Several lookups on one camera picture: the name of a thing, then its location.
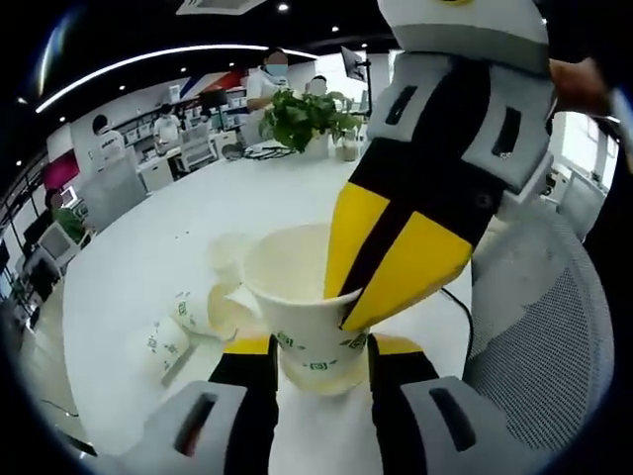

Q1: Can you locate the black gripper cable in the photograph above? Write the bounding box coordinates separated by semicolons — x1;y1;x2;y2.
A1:
438;285;477;358

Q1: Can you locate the potted green plant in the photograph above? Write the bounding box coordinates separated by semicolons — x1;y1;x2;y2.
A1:
258;88;366;155

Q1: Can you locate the magenta wall screen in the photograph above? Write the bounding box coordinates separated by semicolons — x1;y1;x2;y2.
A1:
43;151;81;188

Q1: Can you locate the grey partition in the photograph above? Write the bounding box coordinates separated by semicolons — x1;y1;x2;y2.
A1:
78;147;150;233

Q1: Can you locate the white desktop monitor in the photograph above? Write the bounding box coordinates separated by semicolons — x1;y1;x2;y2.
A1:
37;222;76;272

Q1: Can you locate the small glass jar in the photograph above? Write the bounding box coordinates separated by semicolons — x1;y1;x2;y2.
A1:
334;138;361;163

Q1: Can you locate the person's right hand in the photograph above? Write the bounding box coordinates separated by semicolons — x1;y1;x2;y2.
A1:
548;56;613;119

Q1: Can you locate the ceiling air vent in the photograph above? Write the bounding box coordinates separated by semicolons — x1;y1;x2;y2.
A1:
175;0;271;16

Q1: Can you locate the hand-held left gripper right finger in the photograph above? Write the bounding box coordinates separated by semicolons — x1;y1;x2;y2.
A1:
367;333;526;475

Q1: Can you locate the grey mesh office chair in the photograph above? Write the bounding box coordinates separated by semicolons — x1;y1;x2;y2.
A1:
464;197;618;452

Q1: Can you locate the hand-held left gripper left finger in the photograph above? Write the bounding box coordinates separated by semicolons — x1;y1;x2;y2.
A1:
123;334;281;475

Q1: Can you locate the black white cable bundle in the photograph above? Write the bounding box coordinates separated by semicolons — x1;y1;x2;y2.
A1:
241;145;296;162

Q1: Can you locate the white paper cup green print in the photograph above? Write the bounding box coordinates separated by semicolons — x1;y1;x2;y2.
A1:
126;316;195;388
170;282;242;343
207;231;259;289
241;223;371;398

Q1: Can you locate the black monitor on stand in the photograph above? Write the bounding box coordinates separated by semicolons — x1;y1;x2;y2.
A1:
340;46;373;118

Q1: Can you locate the white storage shelf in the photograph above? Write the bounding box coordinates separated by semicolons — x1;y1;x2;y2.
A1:
217;91;248;130

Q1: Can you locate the white office chair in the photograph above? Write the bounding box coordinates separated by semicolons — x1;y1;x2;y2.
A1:
180;126;220;173

